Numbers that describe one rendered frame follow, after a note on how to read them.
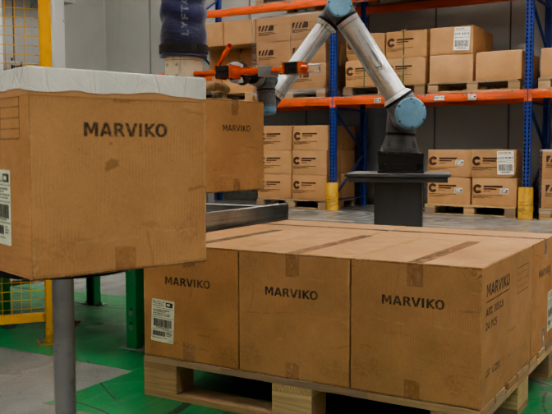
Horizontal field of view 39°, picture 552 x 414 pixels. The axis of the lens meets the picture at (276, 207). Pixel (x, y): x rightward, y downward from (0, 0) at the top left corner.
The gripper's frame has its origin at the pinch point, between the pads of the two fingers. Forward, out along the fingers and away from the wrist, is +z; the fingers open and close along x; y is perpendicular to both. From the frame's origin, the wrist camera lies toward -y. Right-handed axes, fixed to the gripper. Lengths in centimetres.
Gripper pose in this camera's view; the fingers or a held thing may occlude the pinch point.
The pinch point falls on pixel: (232, 71)
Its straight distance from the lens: 353.6
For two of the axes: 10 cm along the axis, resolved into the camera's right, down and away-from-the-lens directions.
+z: -5.1, 0.6, -8.6
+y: -8.6, -0.4, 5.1
